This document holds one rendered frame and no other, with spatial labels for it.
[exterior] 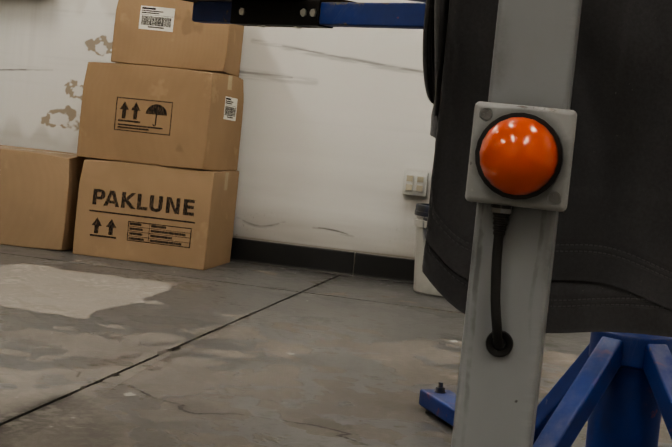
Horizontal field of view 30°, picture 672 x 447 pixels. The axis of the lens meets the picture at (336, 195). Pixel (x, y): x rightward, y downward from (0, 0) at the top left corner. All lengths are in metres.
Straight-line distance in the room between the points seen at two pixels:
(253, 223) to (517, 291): 5.16
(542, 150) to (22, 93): 5.66
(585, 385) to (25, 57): 4.43
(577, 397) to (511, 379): 1.51
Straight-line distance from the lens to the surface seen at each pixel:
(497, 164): 0.59
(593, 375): 2.17
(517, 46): 0.63
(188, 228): 5.37
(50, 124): 6.13
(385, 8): 2.63
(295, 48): 5.74
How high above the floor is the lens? 0.65
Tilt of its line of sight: 3 degrees down
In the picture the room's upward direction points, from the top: 6 degrees clockwise
